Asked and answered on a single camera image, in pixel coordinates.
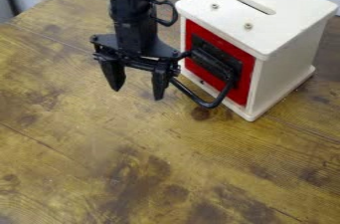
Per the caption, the red wooden drawer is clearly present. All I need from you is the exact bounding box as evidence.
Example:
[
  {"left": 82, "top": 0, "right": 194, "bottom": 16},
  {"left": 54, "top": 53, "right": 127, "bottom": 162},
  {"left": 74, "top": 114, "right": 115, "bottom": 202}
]
[{"left": 184, "top": 20, "right": 255, "bottom": 106}]

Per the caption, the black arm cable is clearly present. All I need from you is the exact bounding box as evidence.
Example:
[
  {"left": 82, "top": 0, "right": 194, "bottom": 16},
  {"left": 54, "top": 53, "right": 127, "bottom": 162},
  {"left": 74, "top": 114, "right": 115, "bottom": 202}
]
[{"left": 151, "top": 0, "right": 180, "bottom": 28}]

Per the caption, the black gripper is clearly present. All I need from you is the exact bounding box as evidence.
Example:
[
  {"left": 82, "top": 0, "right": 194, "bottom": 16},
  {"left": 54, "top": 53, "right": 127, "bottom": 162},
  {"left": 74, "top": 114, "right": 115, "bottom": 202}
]
[{"left": 91, "top": 18, "right": 180, "bottom": 101}]

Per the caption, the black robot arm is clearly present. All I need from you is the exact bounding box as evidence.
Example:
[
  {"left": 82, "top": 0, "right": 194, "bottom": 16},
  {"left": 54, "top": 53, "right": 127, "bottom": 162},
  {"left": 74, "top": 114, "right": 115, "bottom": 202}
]
[{"left": 91, "top": 0, "right": 180, "bottom": 101}]

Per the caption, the black metal drawer handle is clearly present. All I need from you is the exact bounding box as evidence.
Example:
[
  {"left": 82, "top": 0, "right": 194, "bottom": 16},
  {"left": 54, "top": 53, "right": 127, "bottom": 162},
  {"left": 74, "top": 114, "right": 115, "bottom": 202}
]
[{"left": 170, "top": 34, "right": 243, "bottom": 109}]

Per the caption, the white wooden box cabinet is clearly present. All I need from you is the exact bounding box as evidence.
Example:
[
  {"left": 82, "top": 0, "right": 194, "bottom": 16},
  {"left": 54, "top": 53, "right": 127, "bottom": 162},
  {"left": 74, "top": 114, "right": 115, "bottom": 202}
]
[{"left": 175, "top": 0, "right": 338, "bottom": 121}]

